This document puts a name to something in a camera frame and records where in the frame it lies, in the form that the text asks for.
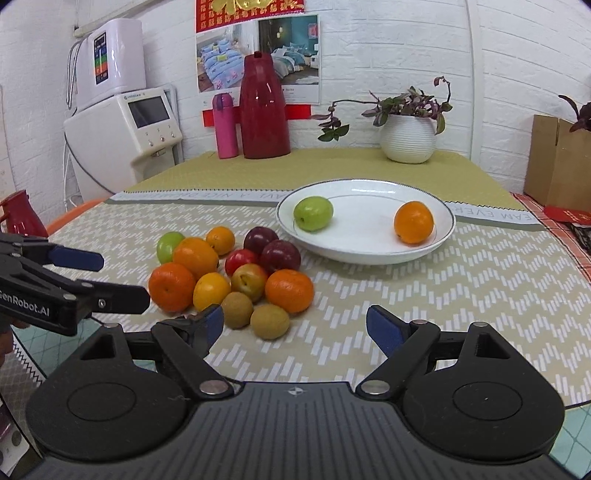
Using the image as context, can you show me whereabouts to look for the orange tangerine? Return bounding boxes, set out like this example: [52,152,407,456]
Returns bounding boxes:
[148,262,197,313]
[264,269,315,314]

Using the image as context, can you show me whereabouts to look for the yellow orange citrus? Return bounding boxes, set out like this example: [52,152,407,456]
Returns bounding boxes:
[192,272,231,311]

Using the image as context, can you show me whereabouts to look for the brown kiwi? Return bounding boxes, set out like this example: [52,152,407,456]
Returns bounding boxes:
[250,304,290,340]
[221,292,253,329]

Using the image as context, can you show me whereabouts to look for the green apple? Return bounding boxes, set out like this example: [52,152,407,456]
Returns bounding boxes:
[294,196,334,232]
[156,231,185,264]

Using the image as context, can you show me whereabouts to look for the orange mandarin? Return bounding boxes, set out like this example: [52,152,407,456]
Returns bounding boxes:
[172,237,219,280]

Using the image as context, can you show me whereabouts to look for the small red apple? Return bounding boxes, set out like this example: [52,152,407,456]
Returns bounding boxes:
[224,249,259,277]

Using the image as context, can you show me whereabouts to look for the small orange kumquat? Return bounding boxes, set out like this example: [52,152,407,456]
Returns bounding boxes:
[205,226,235,257]

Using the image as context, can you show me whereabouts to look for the large orange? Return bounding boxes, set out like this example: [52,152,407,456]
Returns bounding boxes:
[394,201,435,245]

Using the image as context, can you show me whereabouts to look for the dark red plum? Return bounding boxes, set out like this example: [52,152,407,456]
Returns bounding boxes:
[243,226,279,256]
[259,240,301,274]

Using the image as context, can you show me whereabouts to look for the person's left hand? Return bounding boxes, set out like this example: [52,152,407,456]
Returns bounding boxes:
[0,318,30,366]

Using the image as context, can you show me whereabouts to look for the small red pitcher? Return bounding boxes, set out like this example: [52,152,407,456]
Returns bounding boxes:
[1,190,48,238]

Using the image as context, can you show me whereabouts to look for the white ceramic plate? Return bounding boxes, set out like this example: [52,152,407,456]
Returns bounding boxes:
[276,179,456,266]

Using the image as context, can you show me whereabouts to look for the white water dispenser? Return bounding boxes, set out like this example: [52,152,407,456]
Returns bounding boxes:
[64,85,183,202]

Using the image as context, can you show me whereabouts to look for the plaid orange cloth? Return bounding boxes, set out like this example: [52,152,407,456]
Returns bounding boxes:
[513,193,590,280]

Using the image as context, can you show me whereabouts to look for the white water purifier box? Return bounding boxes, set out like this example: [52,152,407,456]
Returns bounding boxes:
[76,18,146,111]

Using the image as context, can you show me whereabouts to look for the red envelope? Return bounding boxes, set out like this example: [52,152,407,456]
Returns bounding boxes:
[543,206,591,227]

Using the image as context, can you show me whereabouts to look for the white plant pot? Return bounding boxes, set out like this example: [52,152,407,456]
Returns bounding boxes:
[380,115,436,164]

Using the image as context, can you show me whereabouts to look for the pink water bottle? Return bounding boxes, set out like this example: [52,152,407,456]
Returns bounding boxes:
[212,93,238,159]

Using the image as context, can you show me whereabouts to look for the tall red thermos jug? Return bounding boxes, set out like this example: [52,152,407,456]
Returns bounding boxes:
[239,51,290,159]

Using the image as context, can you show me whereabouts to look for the cardboard box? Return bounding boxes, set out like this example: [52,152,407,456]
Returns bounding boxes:
[524,115,591,212]

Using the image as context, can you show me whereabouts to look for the purple green trailing plant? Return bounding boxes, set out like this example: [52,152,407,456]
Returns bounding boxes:
[311,76,453,143]

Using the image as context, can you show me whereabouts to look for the dark purple plant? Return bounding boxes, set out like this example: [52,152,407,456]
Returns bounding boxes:
[559,95,591,133]

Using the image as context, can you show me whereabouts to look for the red fu banner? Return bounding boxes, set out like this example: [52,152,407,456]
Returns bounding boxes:
[195,0,305,33]

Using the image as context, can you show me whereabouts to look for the bedding poster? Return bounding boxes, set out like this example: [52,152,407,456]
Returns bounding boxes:
[195,14,321,111]

